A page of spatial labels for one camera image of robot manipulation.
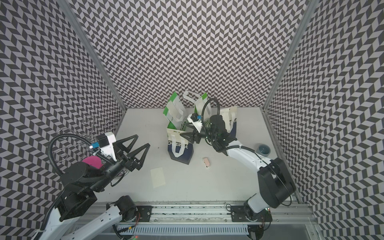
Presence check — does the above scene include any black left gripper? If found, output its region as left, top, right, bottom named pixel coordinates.
left=90, top=134, right=150, bottom=193

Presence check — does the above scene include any navy cream Cheerful bag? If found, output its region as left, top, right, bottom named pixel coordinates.
left=167, top=128, right=194, bottom=165
left=220, top=106, right=238, bottom=137

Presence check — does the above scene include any green white bag front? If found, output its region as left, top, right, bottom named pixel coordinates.
left=163, top=92, right=187, bottom=131

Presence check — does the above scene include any green white bag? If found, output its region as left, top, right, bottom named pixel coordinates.
left=183, top=91, right=212, bottom=123
left=163, top=92, right=187, bottom=131

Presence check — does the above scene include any small pink stapler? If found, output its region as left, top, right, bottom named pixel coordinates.
left=203, top=158, right=211, bottom=168

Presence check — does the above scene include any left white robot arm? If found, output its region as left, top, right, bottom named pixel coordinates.
left=32, top=132, right=153, bottom=240

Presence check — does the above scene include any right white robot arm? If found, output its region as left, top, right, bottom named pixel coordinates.
left=181, top=98, right=296, bottom=222

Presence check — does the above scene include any pink plastic cup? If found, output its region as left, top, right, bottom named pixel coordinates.
left=83, top=156, right=103, bottom=169

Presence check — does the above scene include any grey blue cup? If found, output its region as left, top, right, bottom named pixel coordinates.
left=257, top=144, right=271, bottom=157

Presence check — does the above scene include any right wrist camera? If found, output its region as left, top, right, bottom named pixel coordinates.
left=187, top=113, right=203, bottom=133

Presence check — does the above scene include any silver wire stand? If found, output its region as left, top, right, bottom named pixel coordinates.
left=47, top=129, right=115, bottom=167

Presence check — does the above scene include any white vented cable duct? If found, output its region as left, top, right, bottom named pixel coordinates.
left=117, top=225, right=249, bottom=236

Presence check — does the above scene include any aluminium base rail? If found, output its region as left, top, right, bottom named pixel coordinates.
left=136, top=202, right=317, bottom=225

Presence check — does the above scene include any aluminium corner post left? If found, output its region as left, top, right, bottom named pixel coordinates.
left=57, top=0, right=127, bottom=111

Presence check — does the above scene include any aluminium corner post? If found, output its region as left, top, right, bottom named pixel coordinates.
left=263, top=0, right=320, bottom=111
left=57, top=0, right=127, bottom=111

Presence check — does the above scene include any aluminium corner post right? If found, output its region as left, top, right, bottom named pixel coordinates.
left=263, top=0, right=320, bottom=111

